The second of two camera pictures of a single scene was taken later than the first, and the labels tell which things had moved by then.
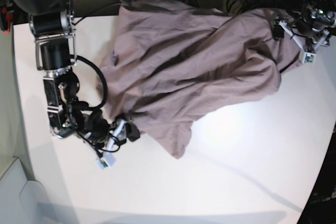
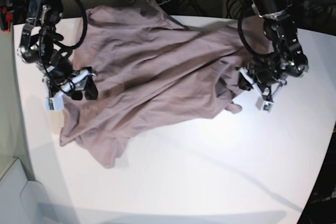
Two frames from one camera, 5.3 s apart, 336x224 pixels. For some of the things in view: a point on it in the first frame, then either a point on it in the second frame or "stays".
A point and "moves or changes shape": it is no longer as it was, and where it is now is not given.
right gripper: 307,25 to 266,71
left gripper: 93,126 to 59,68
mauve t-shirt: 168,62 moves or changes shape
